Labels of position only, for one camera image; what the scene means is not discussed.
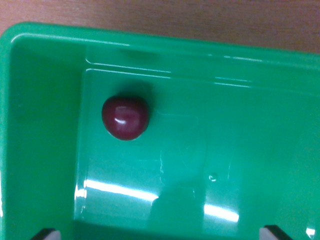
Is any green plastic bin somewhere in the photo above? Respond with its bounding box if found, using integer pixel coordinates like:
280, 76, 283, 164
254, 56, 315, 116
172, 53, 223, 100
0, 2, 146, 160
0, 21, 320, 240

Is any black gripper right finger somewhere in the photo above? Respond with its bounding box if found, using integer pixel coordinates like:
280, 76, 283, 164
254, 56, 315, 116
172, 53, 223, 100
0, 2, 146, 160
259, 225, 293, 240

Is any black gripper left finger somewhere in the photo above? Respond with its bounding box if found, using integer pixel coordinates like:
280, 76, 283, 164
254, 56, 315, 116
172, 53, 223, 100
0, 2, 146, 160
30, 228, 61, 240

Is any dark red cherry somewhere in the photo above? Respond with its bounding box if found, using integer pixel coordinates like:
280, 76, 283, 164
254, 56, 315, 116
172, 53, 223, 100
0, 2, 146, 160
101, 95, 151, 141

